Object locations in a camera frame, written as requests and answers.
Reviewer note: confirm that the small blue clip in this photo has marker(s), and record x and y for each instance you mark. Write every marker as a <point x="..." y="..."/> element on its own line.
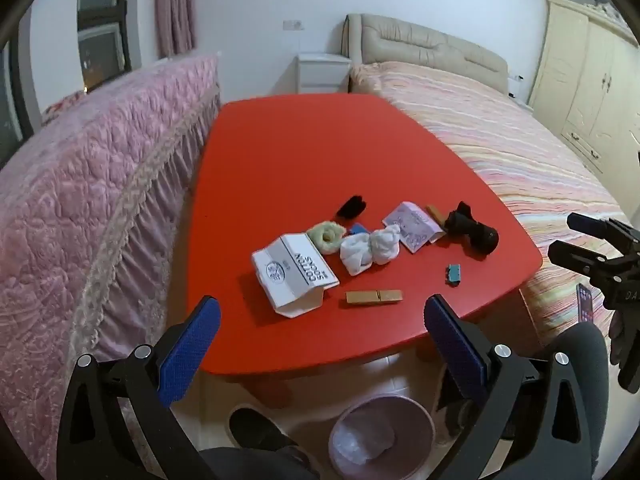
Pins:
<point x="357" y="229"/>

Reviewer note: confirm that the white tissue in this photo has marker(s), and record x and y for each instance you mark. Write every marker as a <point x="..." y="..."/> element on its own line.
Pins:
<point x="370" y="250"/>

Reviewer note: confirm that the pink curtain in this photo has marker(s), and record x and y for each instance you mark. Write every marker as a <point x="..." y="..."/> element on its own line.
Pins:
<point x="175" y="5"/>

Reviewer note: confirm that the smartphone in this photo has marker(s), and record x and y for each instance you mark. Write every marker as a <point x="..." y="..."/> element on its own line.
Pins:
<point x="585" y="302"/>

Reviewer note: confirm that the purple paper packet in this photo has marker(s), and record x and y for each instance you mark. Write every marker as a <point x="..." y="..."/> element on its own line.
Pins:
<point x="412" y="225"/>

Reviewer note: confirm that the cream wardrobe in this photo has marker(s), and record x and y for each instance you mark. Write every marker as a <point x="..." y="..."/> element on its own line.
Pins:
<point x="590" y="80"/>

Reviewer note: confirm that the pink quilted sofa cover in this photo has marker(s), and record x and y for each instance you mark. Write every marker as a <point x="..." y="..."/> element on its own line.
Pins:
<point x="80" y="200"/>

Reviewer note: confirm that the black hair clip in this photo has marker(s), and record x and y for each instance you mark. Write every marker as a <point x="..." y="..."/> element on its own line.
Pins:
<point x="351" y="207"/>

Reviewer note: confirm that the dark framed window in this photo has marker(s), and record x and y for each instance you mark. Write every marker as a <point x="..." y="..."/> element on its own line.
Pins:
<point x="102" y="25"/>

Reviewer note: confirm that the red table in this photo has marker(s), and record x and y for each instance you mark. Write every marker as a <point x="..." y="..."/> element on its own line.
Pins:
<point x="320" y="160"/>

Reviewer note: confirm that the small teal clip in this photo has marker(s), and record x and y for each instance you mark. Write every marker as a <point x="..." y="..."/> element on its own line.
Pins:
<point x="453" y="273"/>

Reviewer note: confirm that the beige padded headboard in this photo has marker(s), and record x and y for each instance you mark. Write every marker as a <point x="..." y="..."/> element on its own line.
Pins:
<point x="430" y="42"/>

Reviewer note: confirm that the pink trash bin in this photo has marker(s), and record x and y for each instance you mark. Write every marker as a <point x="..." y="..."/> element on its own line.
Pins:
<point x="380" y="435"/>

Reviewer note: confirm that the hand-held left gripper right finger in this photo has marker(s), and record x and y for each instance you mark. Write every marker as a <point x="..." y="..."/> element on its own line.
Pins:
<point x="450" y="340"/>

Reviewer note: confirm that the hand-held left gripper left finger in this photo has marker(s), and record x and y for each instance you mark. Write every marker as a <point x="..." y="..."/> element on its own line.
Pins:
<point x="192" y="340"/>

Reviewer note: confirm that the person's left black shoe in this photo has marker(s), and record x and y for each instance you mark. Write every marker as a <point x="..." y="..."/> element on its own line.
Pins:
<point x="260" y="430"/>

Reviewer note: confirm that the black cylindrical object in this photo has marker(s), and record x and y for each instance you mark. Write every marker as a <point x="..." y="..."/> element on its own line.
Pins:
<point x="475" y="232"/>

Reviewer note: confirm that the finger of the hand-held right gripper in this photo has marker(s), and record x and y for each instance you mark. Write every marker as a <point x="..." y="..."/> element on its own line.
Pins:
<point x="587" y="225"/>
<point x="570" y="256"/>

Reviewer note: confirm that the striped bed blanket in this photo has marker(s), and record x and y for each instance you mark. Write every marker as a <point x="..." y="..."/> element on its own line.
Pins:
<point x="500" y="150"/>

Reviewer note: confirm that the white wall socket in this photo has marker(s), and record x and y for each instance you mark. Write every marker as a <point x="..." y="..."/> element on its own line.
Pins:
<point x="293" y="24"/>

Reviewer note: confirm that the person's left leg grey pants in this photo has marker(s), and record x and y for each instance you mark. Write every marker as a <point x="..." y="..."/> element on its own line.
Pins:
<point x="260" y="465"/>

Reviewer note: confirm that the small brown block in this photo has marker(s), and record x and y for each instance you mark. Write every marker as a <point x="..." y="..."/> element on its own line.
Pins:
<point x="436" y="212"/>

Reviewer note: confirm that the white nightstand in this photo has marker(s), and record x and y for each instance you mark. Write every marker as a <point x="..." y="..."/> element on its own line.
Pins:
<point x="322" y="72"/>

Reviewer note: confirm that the wooden clothespin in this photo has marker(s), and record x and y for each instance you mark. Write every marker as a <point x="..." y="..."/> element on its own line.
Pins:
<point x="375" y="297"/>

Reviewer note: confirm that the white printed cardboard box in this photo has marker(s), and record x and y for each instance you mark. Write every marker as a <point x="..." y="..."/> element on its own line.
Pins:
<point x="292" y="272"/>

